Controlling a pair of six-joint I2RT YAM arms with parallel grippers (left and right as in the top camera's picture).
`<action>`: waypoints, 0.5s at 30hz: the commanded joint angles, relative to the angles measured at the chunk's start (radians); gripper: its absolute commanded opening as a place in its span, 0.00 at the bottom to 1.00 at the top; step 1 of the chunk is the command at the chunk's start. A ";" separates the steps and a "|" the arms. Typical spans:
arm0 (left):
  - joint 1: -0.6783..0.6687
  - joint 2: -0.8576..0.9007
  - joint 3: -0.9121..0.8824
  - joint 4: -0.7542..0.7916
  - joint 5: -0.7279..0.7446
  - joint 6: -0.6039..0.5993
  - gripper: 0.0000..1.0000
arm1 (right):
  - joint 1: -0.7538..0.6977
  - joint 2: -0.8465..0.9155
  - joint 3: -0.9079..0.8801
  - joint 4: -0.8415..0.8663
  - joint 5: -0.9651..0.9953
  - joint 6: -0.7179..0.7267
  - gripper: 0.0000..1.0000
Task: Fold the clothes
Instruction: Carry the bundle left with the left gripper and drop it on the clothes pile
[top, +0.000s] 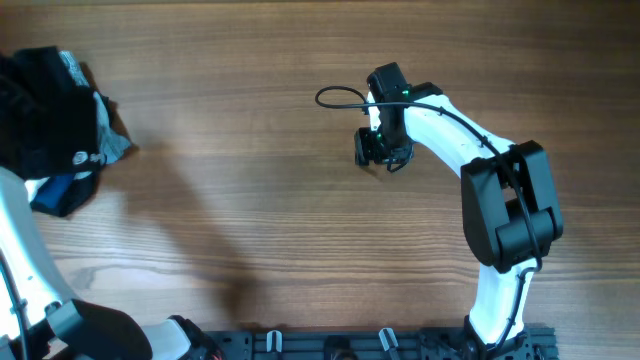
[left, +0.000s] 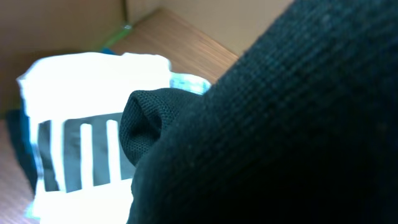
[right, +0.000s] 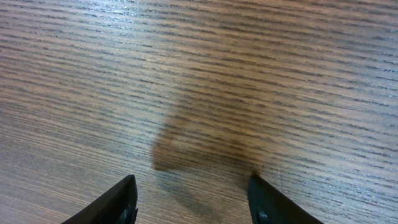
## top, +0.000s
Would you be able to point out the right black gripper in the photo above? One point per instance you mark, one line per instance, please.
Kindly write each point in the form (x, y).
(366, 149)

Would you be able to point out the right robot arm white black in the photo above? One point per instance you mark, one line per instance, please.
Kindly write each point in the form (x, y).
(510, 211)

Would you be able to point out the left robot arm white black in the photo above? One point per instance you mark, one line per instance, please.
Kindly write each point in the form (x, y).
(39, 306)

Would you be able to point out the light blue denim garment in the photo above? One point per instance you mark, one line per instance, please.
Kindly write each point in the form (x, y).
(112, 146)

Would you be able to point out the navy blue folded garment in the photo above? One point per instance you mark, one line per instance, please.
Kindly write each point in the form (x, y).
(61, 195)

